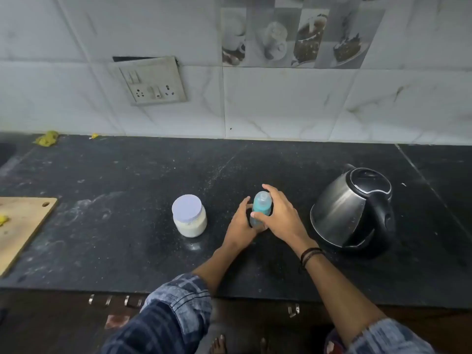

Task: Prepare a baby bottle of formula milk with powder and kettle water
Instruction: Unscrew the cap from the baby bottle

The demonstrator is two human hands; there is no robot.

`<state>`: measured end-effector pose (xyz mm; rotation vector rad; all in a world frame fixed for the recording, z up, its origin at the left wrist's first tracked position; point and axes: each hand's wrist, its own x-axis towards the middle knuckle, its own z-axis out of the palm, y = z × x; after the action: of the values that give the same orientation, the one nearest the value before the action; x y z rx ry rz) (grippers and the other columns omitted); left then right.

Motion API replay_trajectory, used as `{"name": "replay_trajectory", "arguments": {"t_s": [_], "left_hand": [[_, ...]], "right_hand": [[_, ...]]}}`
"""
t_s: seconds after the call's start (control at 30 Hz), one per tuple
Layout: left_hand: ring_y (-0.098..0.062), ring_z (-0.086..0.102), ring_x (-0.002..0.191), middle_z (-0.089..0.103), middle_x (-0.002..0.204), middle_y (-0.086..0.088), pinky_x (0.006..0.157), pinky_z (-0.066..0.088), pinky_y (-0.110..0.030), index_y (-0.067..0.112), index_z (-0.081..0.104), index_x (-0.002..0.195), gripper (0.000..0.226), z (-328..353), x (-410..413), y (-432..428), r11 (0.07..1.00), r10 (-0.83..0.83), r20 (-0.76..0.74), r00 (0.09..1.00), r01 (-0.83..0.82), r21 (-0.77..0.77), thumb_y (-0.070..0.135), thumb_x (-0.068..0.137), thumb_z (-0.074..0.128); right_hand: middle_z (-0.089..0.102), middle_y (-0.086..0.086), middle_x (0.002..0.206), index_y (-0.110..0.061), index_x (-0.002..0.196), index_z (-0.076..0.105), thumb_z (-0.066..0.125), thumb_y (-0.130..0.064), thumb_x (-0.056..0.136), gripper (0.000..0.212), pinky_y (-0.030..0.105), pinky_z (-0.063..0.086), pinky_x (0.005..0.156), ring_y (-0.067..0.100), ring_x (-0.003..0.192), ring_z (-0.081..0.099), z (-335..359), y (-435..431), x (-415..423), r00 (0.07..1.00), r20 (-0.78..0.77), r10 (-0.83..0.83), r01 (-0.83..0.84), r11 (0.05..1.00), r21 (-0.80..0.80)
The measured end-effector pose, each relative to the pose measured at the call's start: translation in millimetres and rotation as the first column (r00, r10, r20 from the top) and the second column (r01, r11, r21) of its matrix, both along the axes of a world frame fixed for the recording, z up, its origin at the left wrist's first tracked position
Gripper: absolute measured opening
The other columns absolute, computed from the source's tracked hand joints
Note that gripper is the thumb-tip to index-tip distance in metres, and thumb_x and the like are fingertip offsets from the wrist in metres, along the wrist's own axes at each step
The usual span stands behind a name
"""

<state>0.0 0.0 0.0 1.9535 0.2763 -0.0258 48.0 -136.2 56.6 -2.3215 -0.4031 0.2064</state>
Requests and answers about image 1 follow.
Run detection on person's left hand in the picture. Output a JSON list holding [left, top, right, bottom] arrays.
[[222, 196, 267, 254]]

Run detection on person's right hand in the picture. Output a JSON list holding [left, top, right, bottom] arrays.
[[250, 184, 319, 256]]

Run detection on teal baby bottle cap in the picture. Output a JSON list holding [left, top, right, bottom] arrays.
[[253, 191, 273, 216]]

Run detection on glass jar of white powder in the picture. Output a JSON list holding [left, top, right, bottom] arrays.
[[172, 208, 208, 238]]

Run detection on lavender round jar lid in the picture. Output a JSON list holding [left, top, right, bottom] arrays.
[[171, 194, 205, 223]]

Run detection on person's left forearm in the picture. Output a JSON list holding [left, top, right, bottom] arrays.
[[191, 243, 252, 297]]

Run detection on person's right forearm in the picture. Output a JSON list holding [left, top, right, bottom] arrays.
[[300, 243, 388, 349]]

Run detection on person's left foot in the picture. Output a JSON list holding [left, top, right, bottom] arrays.
[[209, 334, 226, 354]]

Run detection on black wrist bands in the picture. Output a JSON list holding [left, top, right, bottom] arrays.
[[299, 247, 326, 270]]

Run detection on steel black electric kettle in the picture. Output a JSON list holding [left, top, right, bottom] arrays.
[[309, 164, 396, 255]]

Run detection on blue plaid shirt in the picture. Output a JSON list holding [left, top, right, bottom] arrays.
[[101, 273, 438, 354]]

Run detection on purple waste bin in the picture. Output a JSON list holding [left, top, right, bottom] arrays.
[[324, 329, 349, 354]]

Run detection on crumpled yellow cloth scrap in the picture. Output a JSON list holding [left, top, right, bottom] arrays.
[[33, 130, 59, 147]]

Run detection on wooden cutting board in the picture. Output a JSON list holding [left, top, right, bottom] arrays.
[[0, 196, 59, 278]]

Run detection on grey wall switch socket plate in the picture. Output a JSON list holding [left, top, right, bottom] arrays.
[[118, 56, 187, 107]]

